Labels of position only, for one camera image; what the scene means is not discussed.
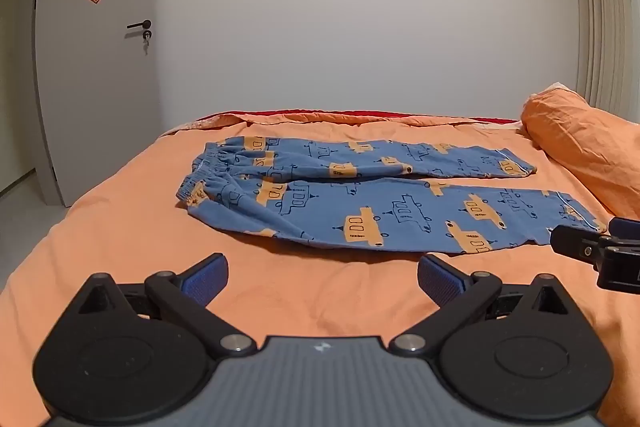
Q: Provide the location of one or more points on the orange duvet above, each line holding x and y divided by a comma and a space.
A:
125, 217

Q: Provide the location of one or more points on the orange pillow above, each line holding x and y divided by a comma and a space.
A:
575, 132

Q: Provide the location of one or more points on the key in door lock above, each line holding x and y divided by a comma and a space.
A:
146, 38

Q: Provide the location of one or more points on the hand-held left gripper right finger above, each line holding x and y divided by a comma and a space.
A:
440, 279

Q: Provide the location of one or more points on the grey door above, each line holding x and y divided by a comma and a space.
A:
100, 107

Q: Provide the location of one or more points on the red bed sheet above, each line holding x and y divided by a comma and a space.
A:
350, 113

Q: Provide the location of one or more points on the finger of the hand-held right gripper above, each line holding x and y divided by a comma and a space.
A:
627, 227
575, 243

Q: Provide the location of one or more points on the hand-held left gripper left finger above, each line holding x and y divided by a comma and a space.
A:
207, 279

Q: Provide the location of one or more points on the beige curtain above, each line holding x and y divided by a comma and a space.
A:
605, 7

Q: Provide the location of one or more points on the blue pants with orange print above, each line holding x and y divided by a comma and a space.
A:
400, 212

